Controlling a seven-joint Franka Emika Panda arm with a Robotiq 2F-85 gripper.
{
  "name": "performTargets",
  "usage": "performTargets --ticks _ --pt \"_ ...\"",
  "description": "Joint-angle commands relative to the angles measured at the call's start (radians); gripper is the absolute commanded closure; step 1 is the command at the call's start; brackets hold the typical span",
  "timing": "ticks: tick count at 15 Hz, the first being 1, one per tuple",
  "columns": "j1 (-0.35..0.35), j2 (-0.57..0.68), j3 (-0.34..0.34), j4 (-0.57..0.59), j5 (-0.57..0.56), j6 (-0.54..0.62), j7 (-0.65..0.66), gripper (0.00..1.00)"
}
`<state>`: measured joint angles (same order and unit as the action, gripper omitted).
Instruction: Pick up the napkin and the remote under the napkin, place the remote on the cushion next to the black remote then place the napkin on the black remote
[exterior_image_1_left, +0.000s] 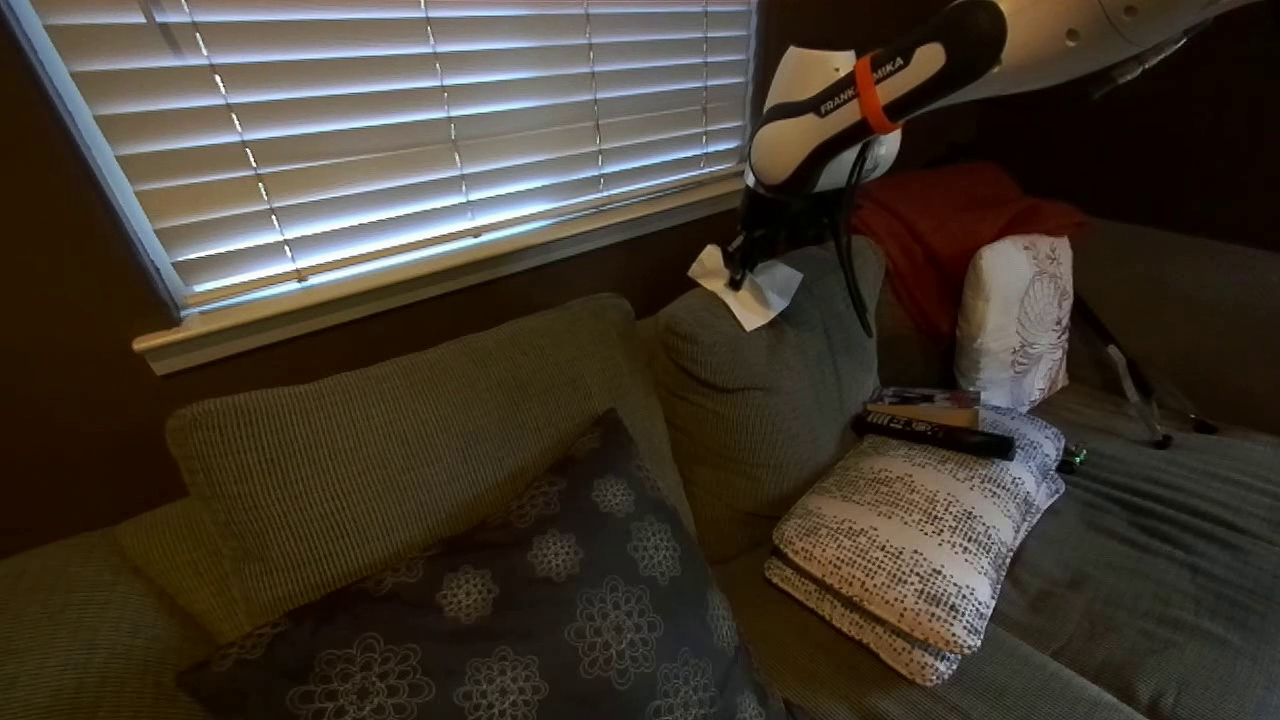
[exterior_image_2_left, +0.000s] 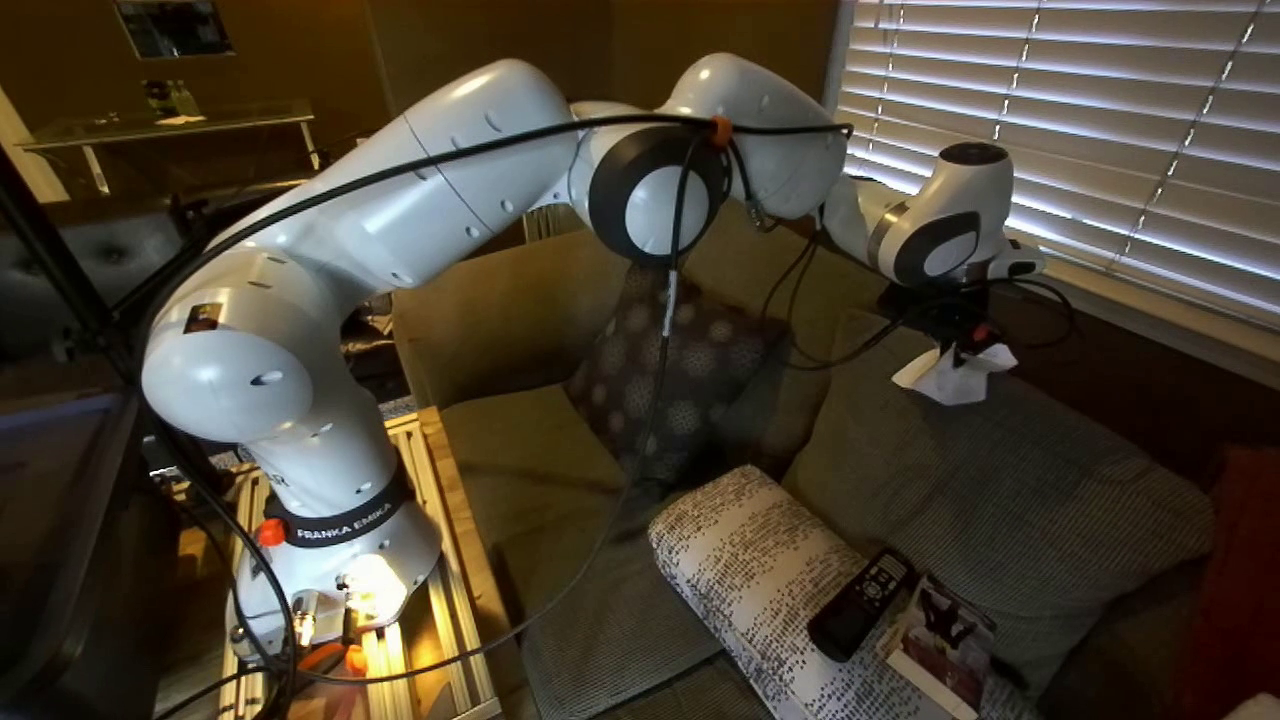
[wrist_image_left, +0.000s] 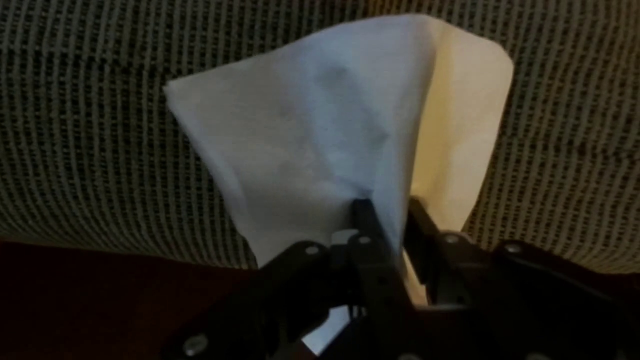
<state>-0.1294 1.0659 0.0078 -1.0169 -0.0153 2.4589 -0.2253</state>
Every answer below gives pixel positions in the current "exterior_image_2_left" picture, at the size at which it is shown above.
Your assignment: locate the grey fabric sofa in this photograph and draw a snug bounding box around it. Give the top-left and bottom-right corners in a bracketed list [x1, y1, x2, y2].
[389, 216, 1280, 720]

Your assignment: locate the small shelf ornament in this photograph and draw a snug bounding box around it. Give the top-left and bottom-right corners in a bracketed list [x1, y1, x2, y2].
[134, 76, 211, 134]

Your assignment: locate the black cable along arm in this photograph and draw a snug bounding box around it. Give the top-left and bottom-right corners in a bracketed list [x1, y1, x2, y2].
[129, 109, 857, 444]

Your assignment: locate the framed wall picture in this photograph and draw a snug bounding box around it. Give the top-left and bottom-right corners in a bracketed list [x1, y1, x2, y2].
[111, 0, 240, 66]

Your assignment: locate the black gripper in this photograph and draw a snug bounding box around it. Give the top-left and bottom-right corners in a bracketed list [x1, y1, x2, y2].
[877, 274, 1018, 376]

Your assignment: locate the dark tufted armchair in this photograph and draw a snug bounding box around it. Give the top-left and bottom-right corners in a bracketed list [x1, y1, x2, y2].
[0, 198, 190, 372]

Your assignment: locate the dark floral throw pillow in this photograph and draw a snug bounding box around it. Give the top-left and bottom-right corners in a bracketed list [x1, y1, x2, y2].
[562, 265, 791, 491]

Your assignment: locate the wall shelf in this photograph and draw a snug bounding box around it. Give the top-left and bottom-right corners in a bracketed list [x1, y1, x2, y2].
[20, 109, 323, 201]

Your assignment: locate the white paper napkin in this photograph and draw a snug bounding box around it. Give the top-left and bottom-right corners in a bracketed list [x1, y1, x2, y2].
[889, 337, 1024, 410]

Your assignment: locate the black remote control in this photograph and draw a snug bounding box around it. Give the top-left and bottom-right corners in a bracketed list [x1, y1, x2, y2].
[803, 544, 918, 667]

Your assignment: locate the wooden window sill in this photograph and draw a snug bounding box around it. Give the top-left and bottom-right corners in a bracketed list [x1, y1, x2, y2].
[783, 166, 1280, 391]

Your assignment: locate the white window blind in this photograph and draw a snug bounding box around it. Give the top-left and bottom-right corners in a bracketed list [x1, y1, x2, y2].
[835, 0, 1280, 337]

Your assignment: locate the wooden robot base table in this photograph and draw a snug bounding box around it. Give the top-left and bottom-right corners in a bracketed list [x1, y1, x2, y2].
[153, 405, 503, 720]

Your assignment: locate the white speckled flat pillow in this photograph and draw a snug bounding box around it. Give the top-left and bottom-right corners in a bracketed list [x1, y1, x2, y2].
[648, 460, 1045, 720]

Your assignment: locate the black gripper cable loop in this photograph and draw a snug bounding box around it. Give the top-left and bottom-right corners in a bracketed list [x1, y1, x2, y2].
[774, 230, 1078, 381]

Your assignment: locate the glossy magazine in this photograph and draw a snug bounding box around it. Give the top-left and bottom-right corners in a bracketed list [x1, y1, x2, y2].
[883, 572, 1039, 720]

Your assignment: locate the red throw blanket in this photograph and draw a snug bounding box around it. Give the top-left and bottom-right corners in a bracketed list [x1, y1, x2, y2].
[1175, 444, 1280, 720]

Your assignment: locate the white speckled plump pillow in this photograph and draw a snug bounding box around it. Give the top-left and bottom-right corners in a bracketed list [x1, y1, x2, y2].
[1220, 687, 1280, 720]

